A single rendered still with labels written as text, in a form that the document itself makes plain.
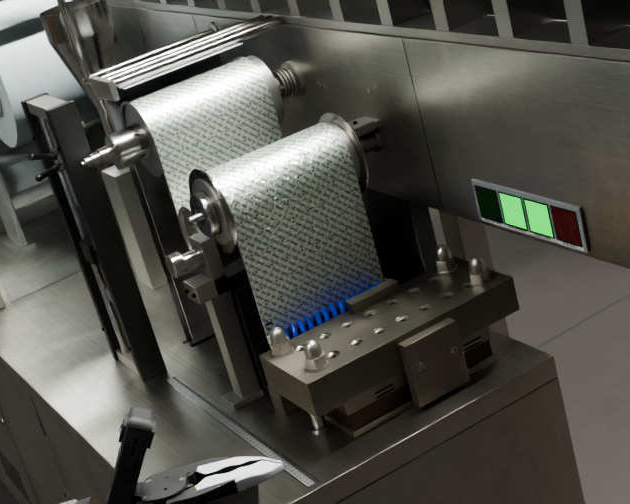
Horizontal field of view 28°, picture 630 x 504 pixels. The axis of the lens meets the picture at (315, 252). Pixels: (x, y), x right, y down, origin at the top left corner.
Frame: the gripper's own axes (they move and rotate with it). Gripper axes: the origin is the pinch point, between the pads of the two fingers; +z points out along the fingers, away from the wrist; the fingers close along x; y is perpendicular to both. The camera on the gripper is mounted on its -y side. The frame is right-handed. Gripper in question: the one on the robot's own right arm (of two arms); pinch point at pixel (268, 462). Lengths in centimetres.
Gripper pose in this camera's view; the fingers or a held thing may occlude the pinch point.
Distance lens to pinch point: 131.2
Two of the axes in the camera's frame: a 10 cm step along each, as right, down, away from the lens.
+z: 9.6, -2.7, 0.0
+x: 0.7, 2.2, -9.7
